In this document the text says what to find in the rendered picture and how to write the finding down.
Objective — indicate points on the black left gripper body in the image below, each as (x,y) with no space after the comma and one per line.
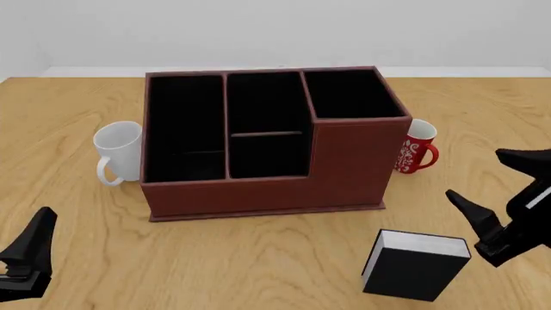
(21,285)

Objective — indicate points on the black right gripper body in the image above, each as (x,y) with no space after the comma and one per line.
(527,226)

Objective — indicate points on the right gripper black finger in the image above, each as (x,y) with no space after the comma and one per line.
(478,219)
(529,163)

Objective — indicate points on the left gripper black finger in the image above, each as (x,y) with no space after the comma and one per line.
(36,242)

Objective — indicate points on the black book with white pages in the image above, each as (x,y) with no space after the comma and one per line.
(409,274)

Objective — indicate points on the red-brown desk caddy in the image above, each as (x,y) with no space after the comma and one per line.
(353,161)

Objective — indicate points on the red mug with white pattern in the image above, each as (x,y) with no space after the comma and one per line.
(409,155)

